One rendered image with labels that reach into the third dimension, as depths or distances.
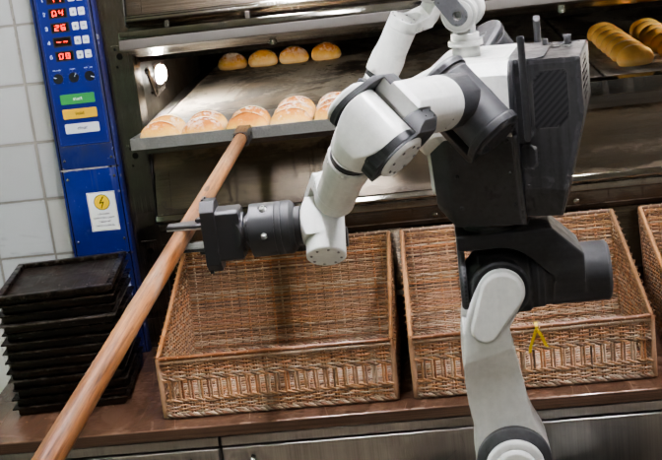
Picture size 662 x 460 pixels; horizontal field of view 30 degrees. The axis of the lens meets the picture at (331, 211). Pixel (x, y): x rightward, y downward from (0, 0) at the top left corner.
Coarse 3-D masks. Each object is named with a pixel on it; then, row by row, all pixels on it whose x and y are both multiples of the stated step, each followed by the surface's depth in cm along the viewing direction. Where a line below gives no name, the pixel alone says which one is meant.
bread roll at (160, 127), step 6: (162, 120) 294; (150, 126) 293; (156, 126) 292; (162, 126) 292; (168, 126) 292; (174, 126) 293; (144, 132) 293; (150, 132) 292; (156, 132) 292; (162, 132) 291; (168, 132) 292; (174, 132) 292; (180, 132) 294
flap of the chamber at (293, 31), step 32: (512, 0) 292; (544, 0) 292; (576, 0) 291; (608, 0) 297; (640, 0) 304; (224, 32) 298; (256, 32) 297; (288, 32) 297; (320, 32) 303; (352, 32) 310
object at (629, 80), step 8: (648, 72) 314; (656, 72) 312; (592, 80) 312; (600, 80) 311; (608, 80) 310; (616, 80) 310; (624, 80) 310; (632, 80) 310; (640, 80) 310; (648, 80) 310; (656, 80) 310; (592, 88) 311; (600, 88) 311; (608, 88) 311; (616, 88) 311; (624, 88) 310; (632, 88) 310; (640, 88) 310; (648, 88) 310; (656, 88) 310; (592, 96) 311; (600, 96) 312
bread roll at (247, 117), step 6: (240, 114) 291; (246, 114) 290; (252, 114) 291; (258, 114) 291; (234, 120) 291; (240, 120) 290; (246, 120) 290; (252, 120) 290; (258, 120) 290; (264, 120) 291; (228, 126) 292; (234, 126) 290
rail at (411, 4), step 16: (416, 0) 294; (272, 16) 297; (288, 16) 296; (304, 16) 296; (320, 16) 296; (336, 16) 296; (128, 32) 300; (144, 32) 299; (160, 32) 299; (176, 32) 298; (192, 32) 298
